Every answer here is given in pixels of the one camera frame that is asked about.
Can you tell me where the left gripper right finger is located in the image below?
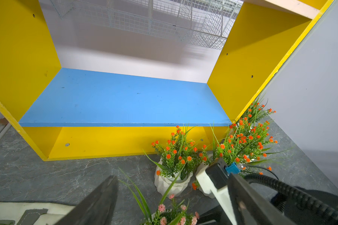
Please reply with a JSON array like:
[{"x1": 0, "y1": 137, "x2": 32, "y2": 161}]
[{"x1": 226, "y1": 174, "x2": 294, "y2": 225}]

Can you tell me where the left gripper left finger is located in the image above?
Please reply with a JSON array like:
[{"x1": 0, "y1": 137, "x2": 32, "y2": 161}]
[{"x1": 56, "y1": 175, "x2": 118, "y2": 225}]

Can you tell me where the orange flower pot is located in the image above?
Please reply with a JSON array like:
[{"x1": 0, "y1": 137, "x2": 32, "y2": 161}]
[
  {"x1": 191, "y1": 118, "x2": 288, "y2": 199},
  {"x1": 239, "y1": 98, "x2": 276, "y2": 123},
  {"x1": 151, "y1": 126, "x2": 207, "y2": 196}
]

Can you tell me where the pink flower pot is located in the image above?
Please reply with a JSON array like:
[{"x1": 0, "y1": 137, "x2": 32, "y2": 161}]
[{"x1": 120, "y1": 176, "x2": 199, "y2": 225}]

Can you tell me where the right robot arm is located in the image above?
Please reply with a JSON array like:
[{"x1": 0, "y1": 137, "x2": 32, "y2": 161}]
[{"x1": 198, "y1": 174, "x2": 338, "y2": 225}]

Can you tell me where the yellow rack with shelves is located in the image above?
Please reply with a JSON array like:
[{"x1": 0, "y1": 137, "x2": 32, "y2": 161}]
[{"x1": 0, "y1": 1, "x2": 331, "y2": 161}]

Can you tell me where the white wire basket rear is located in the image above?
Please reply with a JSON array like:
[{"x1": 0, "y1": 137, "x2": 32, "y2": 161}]
[{"x1": 51, "y1": 0, "x2": 243, "y2": 50}]

